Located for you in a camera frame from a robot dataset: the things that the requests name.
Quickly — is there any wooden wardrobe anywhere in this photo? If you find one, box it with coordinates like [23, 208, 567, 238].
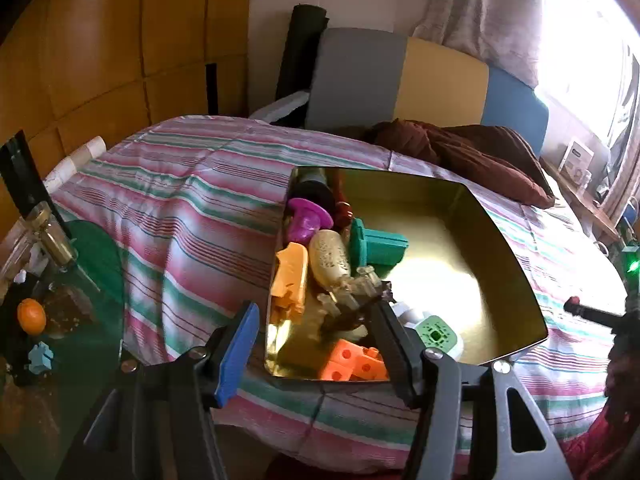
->
[0, 0, 251, 221]

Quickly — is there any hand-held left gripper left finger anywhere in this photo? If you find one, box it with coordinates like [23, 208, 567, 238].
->
[57, 301, 261, 480]

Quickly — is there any green plastic toy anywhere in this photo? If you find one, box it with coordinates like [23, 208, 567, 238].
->
[348, 217, 409, 270]

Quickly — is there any grey yellow blue headboard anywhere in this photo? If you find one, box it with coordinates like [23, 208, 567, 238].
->
[305, 27, 549, 156]

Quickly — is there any orange plastic toy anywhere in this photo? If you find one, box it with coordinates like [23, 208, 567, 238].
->
[270, 241, 308, 318]

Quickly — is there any tall black box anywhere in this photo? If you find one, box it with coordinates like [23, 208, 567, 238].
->
[0, 130, 63, 226]

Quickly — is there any black rolled mat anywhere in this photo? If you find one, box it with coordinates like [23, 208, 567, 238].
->
[275, 4, 331, 103]

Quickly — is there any orange fruit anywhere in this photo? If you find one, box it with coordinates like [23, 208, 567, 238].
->
[16, 298, 47, 334]

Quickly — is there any brown quilt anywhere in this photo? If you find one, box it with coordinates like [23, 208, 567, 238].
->
[370, 120, 556, 208]

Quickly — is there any clear plastic figure toy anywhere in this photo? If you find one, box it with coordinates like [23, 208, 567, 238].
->
[317, 266, 393, 311]

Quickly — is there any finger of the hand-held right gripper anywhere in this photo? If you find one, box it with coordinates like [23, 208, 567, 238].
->
[564, 297, 626, 332]

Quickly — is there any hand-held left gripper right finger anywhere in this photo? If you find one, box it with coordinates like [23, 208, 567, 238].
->
[369, 301, 573, 480]

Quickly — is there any clear glass jar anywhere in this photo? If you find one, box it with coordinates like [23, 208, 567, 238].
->
[0, 232, 41, 286]

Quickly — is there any glass bottle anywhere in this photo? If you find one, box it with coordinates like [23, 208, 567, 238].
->
[25, 201, 78, 268]

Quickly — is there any red clothing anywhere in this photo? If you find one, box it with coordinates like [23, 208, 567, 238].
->
[560, 360, 640, 480]

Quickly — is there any wooden nightstand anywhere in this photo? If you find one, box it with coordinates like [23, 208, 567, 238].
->
[542, 157, 621, 243]

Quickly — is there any patterned beige curtain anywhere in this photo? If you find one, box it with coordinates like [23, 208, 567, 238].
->
[415, 0, 546, 86]

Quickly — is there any bright window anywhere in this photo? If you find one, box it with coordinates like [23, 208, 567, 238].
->
[535, 0, 640, 201]

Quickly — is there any white paper roll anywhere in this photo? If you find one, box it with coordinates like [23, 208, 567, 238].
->
[42, 136, 108, 192]

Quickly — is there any green glass table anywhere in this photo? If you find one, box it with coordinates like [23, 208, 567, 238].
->
[0, 220, 126, 480]

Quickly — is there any small blue toy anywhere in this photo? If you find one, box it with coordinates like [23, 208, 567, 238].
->
[27, 342, 54, 375]

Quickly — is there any gold metal tin box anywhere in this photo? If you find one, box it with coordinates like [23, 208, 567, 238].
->
[263, 165, 549, 383]

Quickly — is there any cream oval toy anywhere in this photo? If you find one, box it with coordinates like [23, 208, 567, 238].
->
[308, 229, 351, 283]

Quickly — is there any orange block toy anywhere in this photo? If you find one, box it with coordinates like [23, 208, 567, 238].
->
[320, 338, 390, 382]

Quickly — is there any striped pink green bedsheet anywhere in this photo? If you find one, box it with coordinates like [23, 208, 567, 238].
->
[50, 115, 628, 461]

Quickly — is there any white foam piece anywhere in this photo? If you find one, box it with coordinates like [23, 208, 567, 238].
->
[249, 91, 311, 126]

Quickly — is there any white carton box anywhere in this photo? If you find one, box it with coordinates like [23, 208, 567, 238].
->
[559, 140, 596, 186]

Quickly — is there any magenta spool toy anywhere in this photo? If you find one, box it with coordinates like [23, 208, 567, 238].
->
[286, 197, 334, 245]

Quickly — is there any brown speckled block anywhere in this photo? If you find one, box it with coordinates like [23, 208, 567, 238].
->
[42, 285, 96, 336]

